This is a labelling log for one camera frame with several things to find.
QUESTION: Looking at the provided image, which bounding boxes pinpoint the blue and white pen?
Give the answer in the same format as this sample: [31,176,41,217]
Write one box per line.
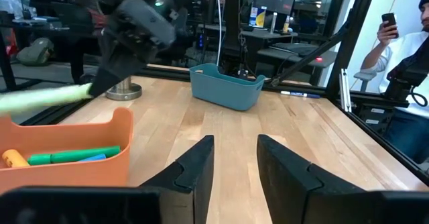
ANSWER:
[280,90,322,100]

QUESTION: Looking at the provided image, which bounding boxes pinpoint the black smartphone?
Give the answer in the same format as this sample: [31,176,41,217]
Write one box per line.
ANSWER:
[381,12,400,40]

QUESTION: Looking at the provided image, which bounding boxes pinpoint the green Sharpie marker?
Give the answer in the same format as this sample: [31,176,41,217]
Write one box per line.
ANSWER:
[27,146,121,166]

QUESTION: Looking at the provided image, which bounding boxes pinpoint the dark office desk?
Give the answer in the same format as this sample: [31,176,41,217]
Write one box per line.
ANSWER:
[197,23,338,86]

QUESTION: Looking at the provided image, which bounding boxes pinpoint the blue and yellow box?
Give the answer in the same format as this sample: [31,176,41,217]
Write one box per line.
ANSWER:
[249,5,267,28]

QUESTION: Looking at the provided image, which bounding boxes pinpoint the person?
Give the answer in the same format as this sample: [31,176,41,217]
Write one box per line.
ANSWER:
[360,0,429,164]

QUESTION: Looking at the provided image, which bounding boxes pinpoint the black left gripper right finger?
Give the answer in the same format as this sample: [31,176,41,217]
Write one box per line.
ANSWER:
[256,133,383,224]

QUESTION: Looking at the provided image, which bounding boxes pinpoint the person's hand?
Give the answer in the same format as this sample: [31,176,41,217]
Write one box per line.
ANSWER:
[376,19,400,47]

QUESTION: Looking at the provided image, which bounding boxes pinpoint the grey chair armrest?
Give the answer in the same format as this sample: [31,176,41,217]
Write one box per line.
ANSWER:
[353,70,379,93]

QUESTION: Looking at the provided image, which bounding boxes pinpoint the orange plastic bin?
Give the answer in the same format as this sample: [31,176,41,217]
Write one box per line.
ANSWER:
[0,107,134,195]

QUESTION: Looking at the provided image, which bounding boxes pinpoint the blue thick highlighter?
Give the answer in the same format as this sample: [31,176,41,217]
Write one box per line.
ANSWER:
[78,154,107,163]

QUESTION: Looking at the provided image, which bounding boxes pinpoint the grey bag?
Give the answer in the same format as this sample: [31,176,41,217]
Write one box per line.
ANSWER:
[15,37,55,67]

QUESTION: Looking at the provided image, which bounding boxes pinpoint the black control box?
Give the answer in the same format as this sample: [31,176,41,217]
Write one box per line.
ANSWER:
[354,103,395,135]

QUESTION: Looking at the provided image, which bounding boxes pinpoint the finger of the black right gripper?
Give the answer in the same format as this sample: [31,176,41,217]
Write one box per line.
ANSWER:
[98,29,122,71]
[87,49,149,98]

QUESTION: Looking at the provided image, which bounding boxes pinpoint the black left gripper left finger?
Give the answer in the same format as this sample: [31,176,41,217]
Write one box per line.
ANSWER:
[139,134,215,224]

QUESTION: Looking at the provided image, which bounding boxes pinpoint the light green Sharpie highlighter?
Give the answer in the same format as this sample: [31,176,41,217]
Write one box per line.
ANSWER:
[0,82,94,115]

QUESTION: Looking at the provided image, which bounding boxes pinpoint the orange-yellow thick highlighter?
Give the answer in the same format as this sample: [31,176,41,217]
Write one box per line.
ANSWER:
[1,149,31,169]

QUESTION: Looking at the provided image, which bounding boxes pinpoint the white hanging cable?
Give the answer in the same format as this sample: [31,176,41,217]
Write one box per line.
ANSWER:
[215,0,223,66]

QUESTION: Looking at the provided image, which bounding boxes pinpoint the white mushroom table lamp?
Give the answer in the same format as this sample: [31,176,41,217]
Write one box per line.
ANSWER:
[105,76,143,101]

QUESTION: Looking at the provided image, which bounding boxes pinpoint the black clamp-mounted device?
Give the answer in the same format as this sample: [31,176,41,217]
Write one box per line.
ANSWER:
[383,38,429,108]

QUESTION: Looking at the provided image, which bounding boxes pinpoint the teal plastic bin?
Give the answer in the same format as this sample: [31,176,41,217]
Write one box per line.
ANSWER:
[189,62,267,112]

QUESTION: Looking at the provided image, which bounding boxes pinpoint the silver bracket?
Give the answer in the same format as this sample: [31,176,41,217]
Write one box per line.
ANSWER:
[339,68,353,113]

